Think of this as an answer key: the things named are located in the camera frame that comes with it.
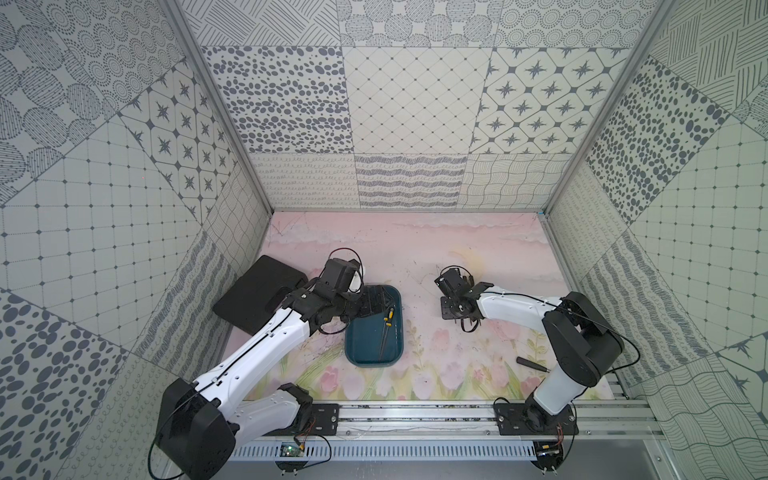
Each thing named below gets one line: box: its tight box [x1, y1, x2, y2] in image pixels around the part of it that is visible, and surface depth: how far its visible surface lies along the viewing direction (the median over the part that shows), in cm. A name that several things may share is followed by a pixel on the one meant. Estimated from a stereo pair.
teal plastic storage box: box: [345, 284, 404, 368], surface depth 90 cm
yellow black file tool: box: [378, 307, 395, 360], surface depth 92 cm
